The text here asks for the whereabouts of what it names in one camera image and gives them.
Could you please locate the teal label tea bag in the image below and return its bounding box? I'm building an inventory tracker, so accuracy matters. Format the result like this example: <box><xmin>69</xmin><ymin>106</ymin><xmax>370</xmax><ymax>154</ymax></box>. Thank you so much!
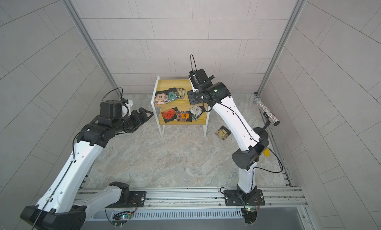
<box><xmin>168</xmin><ymin>88</ymin><xmax>179</xmax><ymax>102</ymax></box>

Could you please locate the orange label tea bag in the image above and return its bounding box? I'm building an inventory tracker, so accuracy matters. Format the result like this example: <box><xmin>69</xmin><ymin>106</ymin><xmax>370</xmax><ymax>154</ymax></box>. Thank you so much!
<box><xmin>176</xmin><ymin>111</ymin><xmax>192</xmax><ymax>122</ymax></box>

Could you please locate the wooden two-tier shelf white frame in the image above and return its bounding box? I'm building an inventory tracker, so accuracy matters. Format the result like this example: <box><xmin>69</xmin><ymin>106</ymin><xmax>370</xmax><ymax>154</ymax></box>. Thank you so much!
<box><xmin>151</xmin><ymin>76</ymin><xmax>209</xmax><ymax>137</ymax></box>

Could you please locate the pink label tea bag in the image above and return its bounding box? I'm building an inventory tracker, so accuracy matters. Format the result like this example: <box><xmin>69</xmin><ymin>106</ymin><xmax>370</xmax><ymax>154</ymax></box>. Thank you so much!
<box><xmin>153</xmin><ymin>93</ymin><xmax>170</xmax><ymax>106</ymax></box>

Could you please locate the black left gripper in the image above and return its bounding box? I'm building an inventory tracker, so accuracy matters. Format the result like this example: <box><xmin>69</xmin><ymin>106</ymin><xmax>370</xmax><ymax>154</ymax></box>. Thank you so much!
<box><xmin>112</xmin><ymin>107</ymin><xmax>155</xmax><ymax>134</ymax></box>

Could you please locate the patterned tube on black stand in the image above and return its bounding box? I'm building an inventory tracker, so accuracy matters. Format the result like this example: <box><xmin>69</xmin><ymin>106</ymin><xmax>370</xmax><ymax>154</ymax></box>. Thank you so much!
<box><xmin>254</xmin><ymin>97</ymin><xmax>280</xmax><ymax>140</ymax></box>

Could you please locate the yellow label tea bag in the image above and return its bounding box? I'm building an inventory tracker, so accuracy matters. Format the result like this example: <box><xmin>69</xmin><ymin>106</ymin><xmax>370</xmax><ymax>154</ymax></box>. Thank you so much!
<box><xmin>215</xmin><ymin>125</ymin><xmax>231</xmax><ymax>140</ymax></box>

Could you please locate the red label tea bag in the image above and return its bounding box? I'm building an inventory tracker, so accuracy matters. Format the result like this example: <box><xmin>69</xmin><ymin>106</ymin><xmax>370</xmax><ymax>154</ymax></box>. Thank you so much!
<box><xmin>161</xmin><ymin>107</ymin><xmax>179</xmax><ymax>123</ymax></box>

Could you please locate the yellow block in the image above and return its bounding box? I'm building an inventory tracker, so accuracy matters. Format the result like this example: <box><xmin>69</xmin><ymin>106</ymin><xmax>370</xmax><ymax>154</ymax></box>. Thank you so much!
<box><xmin>263</xmin><ymin>148</ymin><xmax>270</xmax><ymax>157</ymax></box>

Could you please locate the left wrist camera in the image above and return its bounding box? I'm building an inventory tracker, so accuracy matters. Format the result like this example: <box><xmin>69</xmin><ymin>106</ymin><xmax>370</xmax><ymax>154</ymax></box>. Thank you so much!
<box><xmin>100</xmin><ymin>99</ymin><xmax>133</xmax><ymax>119</ymax></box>

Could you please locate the right circuit board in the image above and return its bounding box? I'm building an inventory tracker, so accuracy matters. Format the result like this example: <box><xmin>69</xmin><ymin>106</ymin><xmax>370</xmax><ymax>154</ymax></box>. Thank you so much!
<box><xmin>241</xmin><ymin>208</ymin><xmax>258</xmax><ymax>225</ymax></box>

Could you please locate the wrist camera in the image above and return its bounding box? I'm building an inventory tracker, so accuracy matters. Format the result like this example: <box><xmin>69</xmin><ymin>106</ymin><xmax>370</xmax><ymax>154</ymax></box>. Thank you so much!
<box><xmin>189</xmin><ymin>69</ymin><xmax>215</xmax><ymax>92</ymax></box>
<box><xmin>100</xmin><ymin>99</ymin><xmax>133</xmax><ymax>119</ymax></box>

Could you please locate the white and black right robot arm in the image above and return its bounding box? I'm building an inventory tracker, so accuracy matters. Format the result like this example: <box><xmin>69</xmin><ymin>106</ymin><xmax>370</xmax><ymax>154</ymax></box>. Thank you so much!
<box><xmin>188</xmin><ymin>80</ymin><xmax>265</xmax><ymax>206</ymax></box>

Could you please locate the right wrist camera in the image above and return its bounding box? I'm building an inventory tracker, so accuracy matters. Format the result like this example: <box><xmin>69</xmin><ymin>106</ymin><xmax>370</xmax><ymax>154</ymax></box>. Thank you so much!
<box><xmin>189</xmin><ymin>69</ymin><xmax>215</xmax><ymax>92</ymax></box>

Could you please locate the floral pattern tea bag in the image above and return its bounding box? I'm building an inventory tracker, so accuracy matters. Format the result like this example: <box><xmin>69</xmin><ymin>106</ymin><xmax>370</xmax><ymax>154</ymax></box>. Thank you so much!
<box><xmin>177</xmin><ymin>88</ymin><xmax>185</xmax><ymax>99</ymax></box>

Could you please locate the circuit board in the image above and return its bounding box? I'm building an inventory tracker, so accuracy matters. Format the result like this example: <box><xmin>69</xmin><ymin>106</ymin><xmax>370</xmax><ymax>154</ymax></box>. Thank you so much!
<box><xmin>111</xmin><ymin>211</ymin><xmax>135</xmax><ymax>228</ymax></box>
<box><xmin>241</xmin><ymin>208</ymin><xmax>258</xmax><ymax>225</ymax></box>

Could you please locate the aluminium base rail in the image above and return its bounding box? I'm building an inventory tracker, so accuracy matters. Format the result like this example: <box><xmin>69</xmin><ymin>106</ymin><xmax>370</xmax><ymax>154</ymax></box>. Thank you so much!
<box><xmin>57</xmin><ymin>186</ymin><xmax>308</xmax><ymax>213</ymax></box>

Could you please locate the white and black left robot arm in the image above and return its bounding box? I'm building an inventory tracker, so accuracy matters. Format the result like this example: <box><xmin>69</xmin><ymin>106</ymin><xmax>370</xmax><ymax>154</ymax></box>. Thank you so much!
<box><xmin>20</xmin><ymin>108</ymin><xmax>154</xmax><ymax>230</ymax></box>

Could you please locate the left circuit board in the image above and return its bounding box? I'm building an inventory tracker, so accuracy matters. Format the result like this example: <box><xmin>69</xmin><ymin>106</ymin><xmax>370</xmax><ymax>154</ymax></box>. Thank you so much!
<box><xmin>111</xmin><ymin>211</ymin><xmax>135</xmax><ymax>228</ymax></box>

